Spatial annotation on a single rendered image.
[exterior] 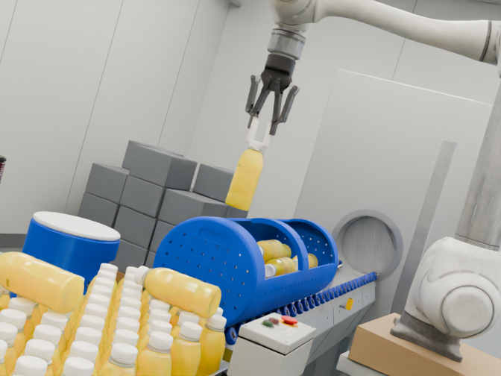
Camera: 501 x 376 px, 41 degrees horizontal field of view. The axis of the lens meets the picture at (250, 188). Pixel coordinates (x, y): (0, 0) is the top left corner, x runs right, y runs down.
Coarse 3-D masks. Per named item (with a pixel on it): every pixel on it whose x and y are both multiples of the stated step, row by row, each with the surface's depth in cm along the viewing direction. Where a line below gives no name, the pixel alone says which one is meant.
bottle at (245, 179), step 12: (252, 156) 169; (240, 168) 170; (252, 168) 169; (240, 180) 169; (252, 180) 170; (228, 192) 171; (240, 192) 169; (252, 192) 170; (228, 204) 170; (240, 204) 169
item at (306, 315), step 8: (360, 288) 321; (368, 288) 338; (344, 296) 288; (352, 296) 300; (320, 304) 250; (328, 304) 260; (336, 304) 271; (304, 312) 230; (312, 312) 239; (320, 312) 247; (304, 320) 227
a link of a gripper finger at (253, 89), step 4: (252, 76) 172; (252, 80) 172; (252, 84) 172; (256, 84) 173; (252, 88) 172; (256, 88) 174; (252, 92) 172; (256, 92) 174; (248, 96) 173; (252, 96) 172; (248, 100) 173; (252, 100) 173; (248, 104) 172; (252, 104) 174; (248, 108) 172; (252, 108) 174; (248, 112) 173
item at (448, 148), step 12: (444, 144) 285; (456, 144) 284; (444, 156) 284; (444, 168) 284; (432, 180) 286; (444, 180) 284; (432, 192) 285; (432, 204) 285; (420, 216) 287; (432, 216) 285; (420, 228) 286; (420, 240) 286; (408, 252) 288; (420, 252) 286; (408, 264) 288; (408, 276) 287; (408, 288) 287; (396, 300) 289; (396, 312) 288
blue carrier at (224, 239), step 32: (192, 224) 166; (224, 224) 163; (256, 224) 218; (288, 224) 248; (160, 256) 169; (192, 256) 166; (224, 256) 163; (256, 256) 162; (320, 256) 243; (224, 288) 162; (256, 288) 161; (288, 288) 187; (320, 288) 232
